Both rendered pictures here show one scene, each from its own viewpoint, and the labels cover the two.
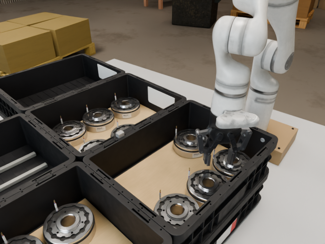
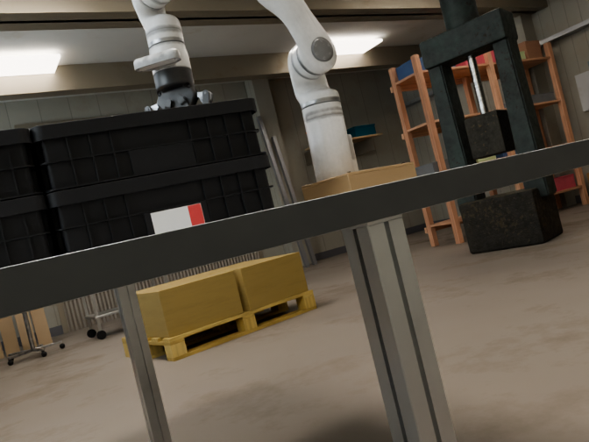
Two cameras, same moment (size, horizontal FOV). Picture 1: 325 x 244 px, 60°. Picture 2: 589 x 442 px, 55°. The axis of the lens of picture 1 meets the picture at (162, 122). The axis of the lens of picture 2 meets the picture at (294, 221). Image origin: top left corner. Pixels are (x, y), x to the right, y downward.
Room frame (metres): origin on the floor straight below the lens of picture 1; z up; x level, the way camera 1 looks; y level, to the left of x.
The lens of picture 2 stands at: (-0.42, -0.71, 0.68)
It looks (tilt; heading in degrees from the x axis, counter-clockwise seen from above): 0 degrees down; 21
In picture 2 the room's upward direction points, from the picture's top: 14 degrees counter-clockwise
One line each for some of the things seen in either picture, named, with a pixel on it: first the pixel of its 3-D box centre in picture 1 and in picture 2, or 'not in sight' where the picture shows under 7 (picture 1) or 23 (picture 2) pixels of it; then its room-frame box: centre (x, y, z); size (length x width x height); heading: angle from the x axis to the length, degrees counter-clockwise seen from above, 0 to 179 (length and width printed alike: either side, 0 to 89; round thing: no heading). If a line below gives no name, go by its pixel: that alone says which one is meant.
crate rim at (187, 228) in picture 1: (184, 151); (140, 137); (0.53, -0.05, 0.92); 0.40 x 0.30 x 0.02; 136
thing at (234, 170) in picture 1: (232, 161); not in sight; (0.56, -0.19, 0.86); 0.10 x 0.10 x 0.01
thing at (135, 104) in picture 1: (125, 104); not in sight; (0.87, 0.13, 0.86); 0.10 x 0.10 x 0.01
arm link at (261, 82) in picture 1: (268, 68); (314, 75); (0.85, -0.34, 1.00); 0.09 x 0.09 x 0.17; 46
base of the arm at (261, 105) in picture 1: (258, 110); (329, 142); (0.85, -0.34, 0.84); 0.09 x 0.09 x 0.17; 50
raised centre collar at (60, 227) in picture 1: (68, 221); not in sight; (0.37, 0.20, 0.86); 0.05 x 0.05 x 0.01
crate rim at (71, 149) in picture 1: (109, 108); not in sight; (0.74, 0.16, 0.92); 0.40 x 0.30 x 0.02; 136
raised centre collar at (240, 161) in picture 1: (232, 160); not in sight; (0.56, -0.18, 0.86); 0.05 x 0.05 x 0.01
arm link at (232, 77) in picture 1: (231, 55); (157, 11); (0.56, -0.14, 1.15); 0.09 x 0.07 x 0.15; 64
